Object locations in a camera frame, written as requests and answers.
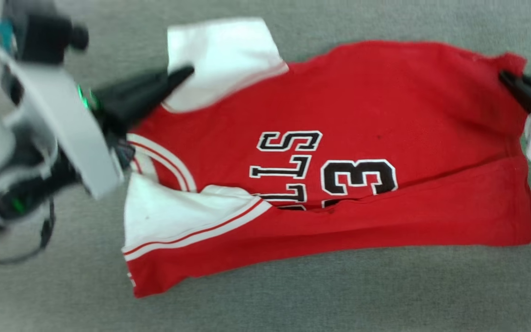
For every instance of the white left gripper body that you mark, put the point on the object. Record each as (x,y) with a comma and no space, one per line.
(67,124)

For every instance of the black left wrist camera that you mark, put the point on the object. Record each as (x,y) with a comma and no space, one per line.
(39,32)

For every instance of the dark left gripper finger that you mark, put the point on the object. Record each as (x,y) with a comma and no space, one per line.
(127,117)
(141,87)

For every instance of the grey fabric sofa cushion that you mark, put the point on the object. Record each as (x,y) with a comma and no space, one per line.
(293,309)

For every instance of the red and white basketball jersey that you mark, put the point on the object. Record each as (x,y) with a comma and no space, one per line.
(385,115)

